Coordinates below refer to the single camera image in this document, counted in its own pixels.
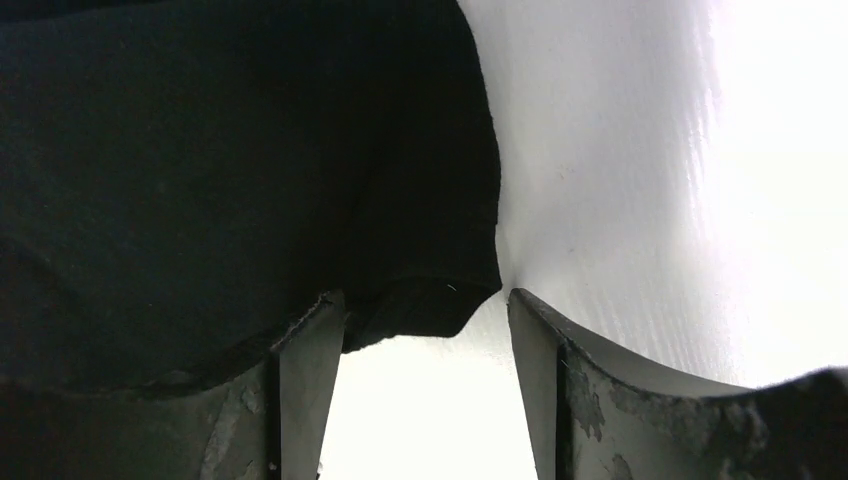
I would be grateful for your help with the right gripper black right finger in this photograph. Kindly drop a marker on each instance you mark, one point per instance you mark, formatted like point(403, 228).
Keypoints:
point(596, 410)

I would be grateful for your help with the black t-shirt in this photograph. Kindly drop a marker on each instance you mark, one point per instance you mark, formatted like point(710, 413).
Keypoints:
point(180, 176)

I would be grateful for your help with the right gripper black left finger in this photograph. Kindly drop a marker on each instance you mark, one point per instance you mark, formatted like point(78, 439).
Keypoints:
point(257, 411)

